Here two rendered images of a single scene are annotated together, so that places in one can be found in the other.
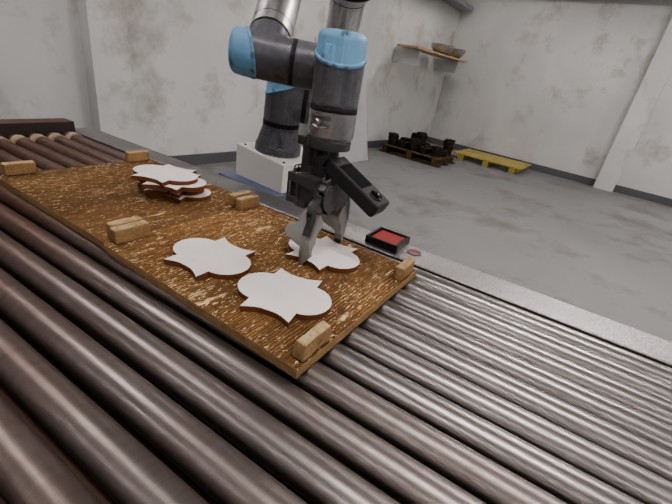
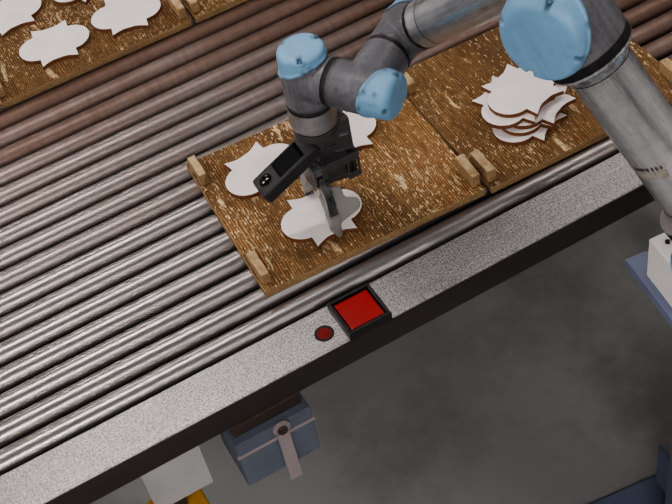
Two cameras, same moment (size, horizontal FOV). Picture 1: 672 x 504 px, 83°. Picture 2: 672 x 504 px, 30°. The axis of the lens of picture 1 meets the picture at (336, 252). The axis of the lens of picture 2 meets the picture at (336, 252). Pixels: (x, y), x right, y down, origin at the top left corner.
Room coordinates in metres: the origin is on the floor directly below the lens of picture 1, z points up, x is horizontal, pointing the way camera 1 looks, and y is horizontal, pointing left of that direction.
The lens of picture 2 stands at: (1.62, -1.04, 2.46)
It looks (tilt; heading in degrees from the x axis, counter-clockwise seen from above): 48 degrees down; 133
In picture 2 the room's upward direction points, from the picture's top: 12 degrees counter-clockwise
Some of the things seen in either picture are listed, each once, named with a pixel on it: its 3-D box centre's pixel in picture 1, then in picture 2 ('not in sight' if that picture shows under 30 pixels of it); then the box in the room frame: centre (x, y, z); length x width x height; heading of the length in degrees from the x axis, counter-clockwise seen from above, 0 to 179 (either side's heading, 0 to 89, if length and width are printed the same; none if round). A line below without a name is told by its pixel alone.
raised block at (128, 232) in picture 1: (130, 231); not in sight; (0.56, 0.35, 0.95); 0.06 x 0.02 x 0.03; 150
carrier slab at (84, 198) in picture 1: (133, 192); (536, 85); (0.79, 0.47, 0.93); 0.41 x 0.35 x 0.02; 61
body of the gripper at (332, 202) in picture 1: (321, 174); (324, 148); (0.64, 0.05, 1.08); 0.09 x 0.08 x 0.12; 60
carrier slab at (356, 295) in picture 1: (270, 261); (331, 179); (0.58, 0.11, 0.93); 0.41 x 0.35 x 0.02; 60
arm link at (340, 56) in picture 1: (338, 72); (306, 74); (0.64, 0.04, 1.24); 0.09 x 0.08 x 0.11; 5
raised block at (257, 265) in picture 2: (404, 268); (258, 267); (0.60, -0.12, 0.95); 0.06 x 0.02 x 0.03; 150
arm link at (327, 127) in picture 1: (330, 126); (311, 111); (0.63, 0.04, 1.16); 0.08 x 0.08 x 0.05
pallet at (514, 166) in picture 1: (491, 161); not in sight; (7.55, -2.66, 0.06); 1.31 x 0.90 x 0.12; 55
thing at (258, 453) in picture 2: not in sight; (267, 430); (0.70, -0.29, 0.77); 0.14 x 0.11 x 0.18; 63
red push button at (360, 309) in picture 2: (387, 239); (359, 311); (0.78, -0.11, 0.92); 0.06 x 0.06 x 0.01; 63
